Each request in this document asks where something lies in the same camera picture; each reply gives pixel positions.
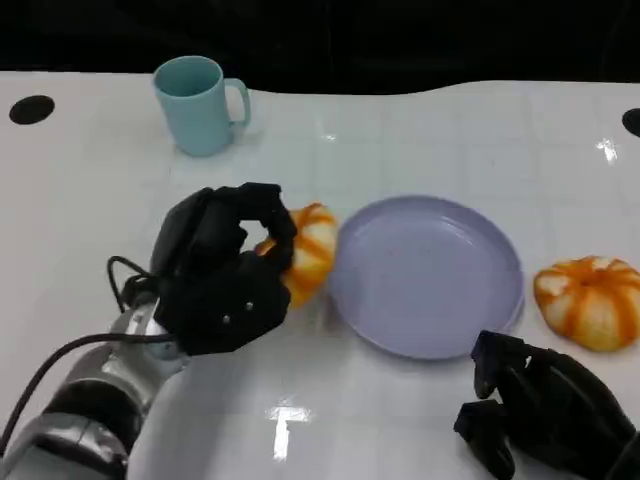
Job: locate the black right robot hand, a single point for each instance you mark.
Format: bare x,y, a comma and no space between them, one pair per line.
555,400

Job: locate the orange white toy bread roll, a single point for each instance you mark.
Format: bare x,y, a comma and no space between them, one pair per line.
312,250
590,305

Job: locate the lilac plate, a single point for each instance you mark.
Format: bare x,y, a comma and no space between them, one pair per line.
425,275

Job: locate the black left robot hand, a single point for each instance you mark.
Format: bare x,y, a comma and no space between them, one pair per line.
225,295

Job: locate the pale green mug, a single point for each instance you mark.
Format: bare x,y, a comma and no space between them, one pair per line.
195,107

